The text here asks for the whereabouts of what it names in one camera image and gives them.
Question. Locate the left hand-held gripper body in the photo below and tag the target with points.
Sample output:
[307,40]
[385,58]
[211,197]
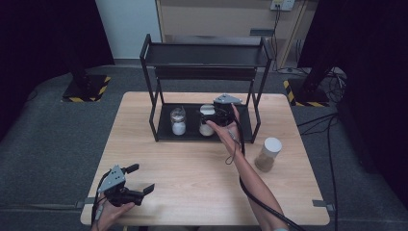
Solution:
[112,179]

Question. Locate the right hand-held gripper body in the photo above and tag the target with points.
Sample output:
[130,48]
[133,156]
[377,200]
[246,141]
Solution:
[224,114]

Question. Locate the white-lid jar of white powder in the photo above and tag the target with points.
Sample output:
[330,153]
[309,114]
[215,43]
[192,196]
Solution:
[207,130]

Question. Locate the silver-lid glass spice jar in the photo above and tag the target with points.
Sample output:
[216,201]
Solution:
[178,123]

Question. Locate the black metal shelf rack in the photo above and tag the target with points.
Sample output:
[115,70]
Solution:
[205,57]

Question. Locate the person's right hand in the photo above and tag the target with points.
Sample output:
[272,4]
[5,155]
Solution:
[229,134]

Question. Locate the person's left hand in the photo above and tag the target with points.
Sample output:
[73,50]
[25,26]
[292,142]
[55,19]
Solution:
[107,218]

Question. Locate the grey table clamp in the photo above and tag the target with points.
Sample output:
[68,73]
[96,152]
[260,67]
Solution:
[85,202]
[322,204]

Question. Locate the white-lid jar of brown powder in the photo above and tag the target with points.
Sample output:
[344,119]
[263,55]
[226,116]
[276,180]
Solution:
[268,154]

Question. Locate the black stand with striped base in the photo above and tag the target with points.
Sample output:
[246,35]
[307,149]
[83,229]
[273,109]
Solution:
[309,94]
[85,88]

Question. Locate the beige cabinet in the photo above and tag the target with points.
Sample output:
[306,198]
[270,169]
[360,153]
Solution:
[218,19]

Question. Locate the dark curtain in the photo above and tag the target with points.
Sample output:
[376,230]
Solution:
[375,80]
[41,48]

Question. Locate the white wall socket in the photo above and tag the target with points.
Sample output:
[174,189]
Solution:
[283,4]

